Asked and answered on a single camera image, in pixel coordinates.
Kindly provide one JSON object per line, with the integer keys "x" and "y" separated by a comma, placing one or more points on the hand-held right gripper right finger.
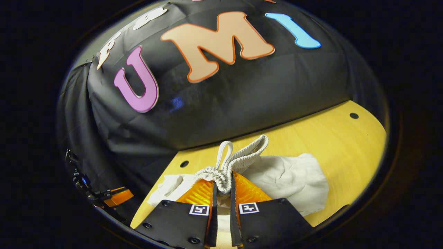
{"x": 234, "y": 224}

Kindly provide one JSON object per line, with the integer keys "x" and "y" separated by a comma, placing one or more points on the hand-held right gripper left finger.
{"x": 213, "y": 221}

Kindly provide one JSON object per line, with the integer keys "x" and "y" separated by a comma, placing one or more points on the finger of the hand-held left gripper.
{"x": 119, "y": 197}

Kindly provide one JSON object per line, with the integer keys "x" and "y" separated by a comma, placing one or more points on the white jeans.
{"x": 287, "y": 180}

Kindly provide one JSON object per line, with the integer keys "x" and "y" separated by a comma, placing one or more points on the black backdrop cloth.
{"x": 242, "y": 97}

